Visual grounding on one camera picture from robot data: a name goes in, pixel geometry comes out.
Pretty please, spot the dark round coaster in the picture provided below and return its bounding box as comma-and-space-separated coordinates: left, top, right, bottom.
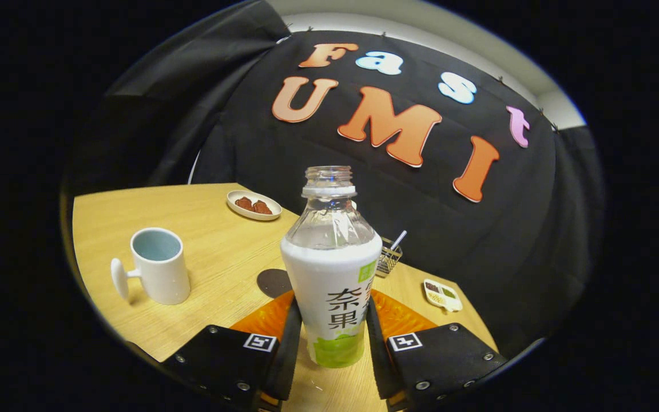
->
257, 268, 293, 299

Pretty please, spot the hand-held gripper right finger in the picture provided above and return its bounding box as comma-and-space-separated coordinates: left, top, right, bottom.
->
366, 289, 507, 410

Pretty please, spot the white cup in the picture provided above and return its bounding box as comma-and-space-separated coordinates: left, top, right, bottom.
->
110, 227, 191, 306

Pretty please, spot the black backdrop cloth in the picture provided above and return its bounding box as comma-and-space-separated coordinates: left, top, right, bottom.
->
63, 0, 605, 358

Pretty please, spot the metal wire basket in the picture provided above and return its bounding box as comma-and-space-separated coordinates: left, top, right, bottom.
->
376, 237, 403, 278

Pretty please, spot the white divided bean dish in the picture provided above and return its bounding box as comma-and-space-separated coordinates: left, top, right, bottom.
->
423, 279, 463, 313

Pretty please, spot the white green juice bottle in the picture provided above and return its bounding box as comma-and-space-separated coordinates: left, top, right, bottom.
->
281, 166, 383, 369

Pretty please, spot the wooden table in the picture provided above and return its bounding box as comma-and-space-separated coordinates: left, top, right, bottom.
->
72, 183, 499, 412

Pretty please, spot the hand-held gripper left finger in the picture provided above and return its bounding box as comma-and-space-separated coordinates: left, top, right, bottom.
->
161, 291, 303, 410

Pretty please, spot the white oval plate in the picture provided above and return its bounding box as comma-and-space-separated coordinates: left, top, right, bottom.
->
227, 190, 283, 221

